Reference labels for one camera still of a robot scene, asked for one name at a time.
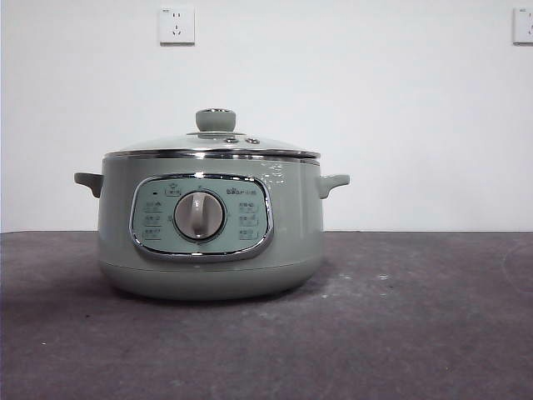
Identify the sage green electric pot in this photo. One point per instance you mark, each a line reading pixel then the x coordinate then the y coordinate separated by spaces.
pixel 291 233

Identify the white wall socket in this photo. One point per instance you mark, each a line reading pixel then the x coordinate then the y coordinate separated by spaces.
pixel 177 26
pixel 524 26

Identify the glass lid with green knob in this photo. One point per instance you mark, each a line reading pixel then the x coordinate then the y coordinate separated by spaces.
pixel 215 121

